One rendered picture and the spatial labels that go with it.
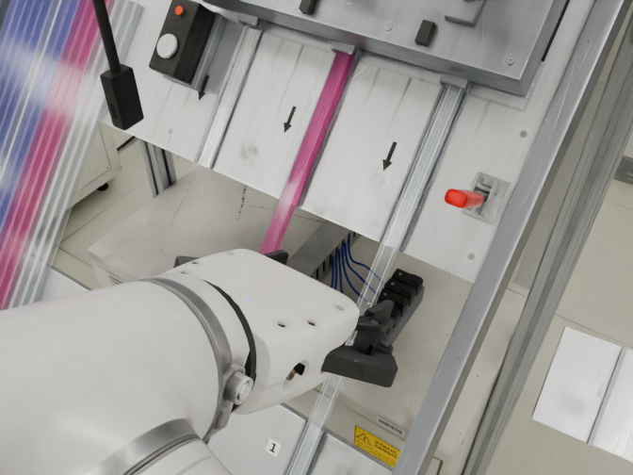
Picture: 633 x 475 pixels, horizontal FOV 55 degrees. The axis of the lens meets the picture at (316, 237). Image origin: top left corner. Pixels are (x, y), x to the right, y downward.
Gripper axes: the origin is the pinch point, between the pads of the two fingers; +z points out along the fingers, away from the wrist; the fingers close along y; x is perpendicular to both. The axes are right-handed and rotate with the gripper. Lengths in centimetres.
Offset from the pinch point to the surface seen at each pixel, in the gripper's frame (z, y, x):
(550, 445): 111, -24, 52
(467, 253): 11.9, -6.5, -4.5
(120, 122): -4.6, 18.5, -7.1
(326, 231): 53, 24, 10
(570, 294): 153, -14, 25
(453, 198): 1.9, -6.0, -9.8
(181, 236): 46, 48, 20
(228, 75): 13.1, 22.8, -11.9
